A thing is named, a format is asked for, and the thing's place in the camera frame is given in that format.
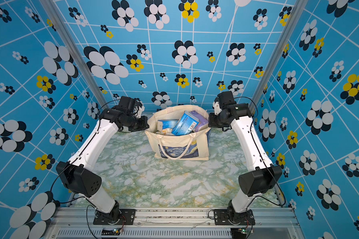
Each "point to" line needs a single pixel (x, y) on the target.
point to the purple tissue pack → (203, 122)
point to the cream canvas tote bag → (193, 146)
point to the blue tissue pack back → (185, 124)
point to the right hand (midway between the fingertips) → (214, 121)
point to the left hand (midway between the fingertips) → (150, 124)
